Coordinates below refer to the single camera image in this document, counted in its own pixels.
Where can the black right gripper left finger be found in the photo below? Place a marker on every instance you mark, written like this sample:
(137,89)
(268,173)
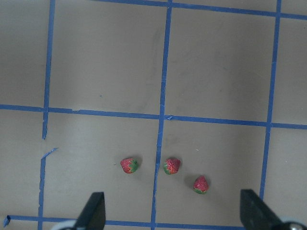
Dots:
(93,215)

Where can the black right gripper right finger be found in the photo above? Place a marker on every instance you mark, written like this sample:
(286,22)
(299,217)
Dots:
(256,215)

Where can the red strawberry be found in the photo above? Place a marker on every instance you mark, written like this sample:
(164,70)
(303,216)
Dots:
(171,166)
(200,185)
(129,165)

